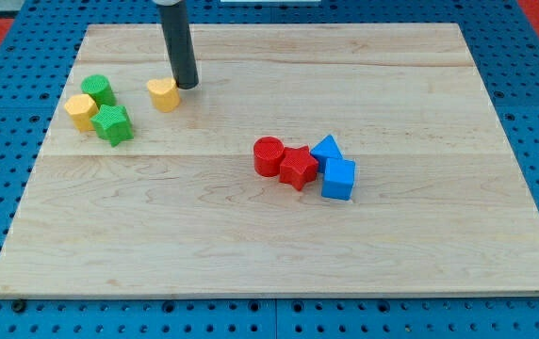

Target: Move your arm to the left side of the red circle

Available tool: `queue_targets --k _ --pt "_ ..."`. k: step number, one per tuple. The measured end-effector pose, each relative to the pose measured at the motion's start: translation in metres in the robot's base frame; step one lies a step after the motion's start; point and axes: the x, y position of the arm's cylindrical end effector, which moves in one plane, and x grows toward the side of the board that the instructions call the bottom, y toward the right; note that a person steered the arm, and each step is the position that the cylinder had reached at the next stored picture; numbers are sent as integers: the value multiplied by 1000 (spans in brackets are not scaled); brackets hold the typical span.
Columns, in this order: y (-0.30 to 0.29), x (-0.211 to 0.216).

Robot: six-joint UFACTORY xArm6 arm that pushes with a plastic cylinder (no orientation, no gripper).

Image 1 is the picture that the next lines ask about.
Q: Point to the yellow hexagon block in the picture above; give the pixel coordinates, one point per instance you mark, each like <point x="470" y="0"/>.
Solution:
<point x="81" y="108"/>

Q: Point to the light wooden board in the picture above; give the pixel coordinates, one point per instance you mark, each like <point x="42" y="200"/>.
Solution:
<point x="439" y="207"/>

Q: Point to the blue cube block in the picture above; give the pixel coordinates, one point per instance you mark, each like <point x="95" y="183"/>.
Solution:
<point x="338" y="179"/>

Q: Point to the green cylinder block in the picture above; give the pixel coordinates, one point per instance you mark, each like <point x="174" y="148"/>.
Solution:
<point x="98" y="87"/>

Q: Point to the yellow heart block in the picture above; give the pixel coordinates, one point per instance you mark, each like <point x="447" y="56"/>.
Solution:
<point x="164" y="94"/>

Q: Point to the green star block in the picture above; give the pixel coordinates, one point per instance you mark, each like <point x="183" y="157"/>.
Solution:
<point x="113" y="124"/>

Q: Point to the red star block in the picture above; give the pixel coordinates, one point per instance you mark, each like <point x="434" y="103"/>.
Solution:
<point x="298" y="167"/>

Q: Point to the red cylinder block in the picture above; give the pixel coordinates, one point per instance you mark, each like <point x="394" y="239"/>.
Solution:
<point x="268" y="154"/>

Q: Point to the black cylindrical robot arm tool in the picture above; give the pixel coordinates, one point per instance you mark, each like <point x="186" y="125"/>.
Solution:
<point x="176" y="31"/>

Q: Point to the blue triangle block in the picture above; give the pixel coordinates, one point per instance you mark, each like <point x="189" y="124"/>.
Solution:
<point x="325" y="149"/>

